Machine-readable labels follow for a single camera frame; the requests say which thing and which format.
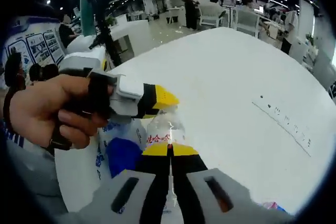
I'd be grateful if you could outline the small blue plastic packet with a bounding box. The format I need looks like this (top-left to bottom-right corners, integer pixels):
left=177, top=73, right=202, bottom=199
left=258, top=201, right=287, bottom=214

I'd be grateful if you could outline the white table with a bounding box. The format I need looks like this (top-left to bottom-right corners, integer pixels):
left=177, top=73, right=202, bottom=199
left=55, top=27, right=334, bottom=217

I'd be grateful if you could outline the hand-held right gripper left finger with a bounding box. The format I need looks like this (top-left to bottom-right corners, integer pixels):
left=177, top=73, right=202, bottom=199
left=78, top=142, right=173, bottom=224

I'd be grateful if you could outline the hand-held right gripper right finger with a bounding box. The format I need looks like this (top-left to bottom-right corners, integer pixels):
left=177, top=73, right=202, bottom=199
left=172, top=142, right=292, bottom=224

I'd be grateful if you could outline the packet with blue round pad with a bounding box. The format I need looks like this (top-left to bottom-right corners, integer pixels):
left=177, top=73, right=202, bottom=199
left=97, top=121, right=184, bottom=224

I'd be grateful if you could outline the clear plastic bottle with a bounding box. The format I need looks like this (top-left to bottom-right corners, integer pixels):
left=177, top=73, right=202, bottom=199
left=146, top=108, right=186, bottom=209

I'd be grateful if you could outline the white office chair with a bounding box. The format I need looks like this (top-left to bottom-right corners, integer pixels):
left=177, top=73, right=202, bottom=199
left=234, top=8, right=261, bottom=38
left=199, top=5, right=227, bottom=28

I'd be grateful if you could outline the black tripod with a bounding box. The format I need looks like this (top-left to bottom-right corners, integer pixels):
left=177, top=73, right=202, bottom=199
left=89, top=11, right=119, bottom=67

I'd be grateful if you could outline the person's left hand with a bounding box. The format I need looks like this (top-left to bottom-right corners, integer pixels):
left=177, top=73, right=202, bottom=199
left=9, top=73, right=116, bottom=151

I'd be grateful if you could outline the blue white display board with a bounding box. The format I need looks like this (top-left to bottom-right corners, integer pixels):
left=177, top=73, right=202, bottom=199
left=2, top=16, right=66, bottom=67

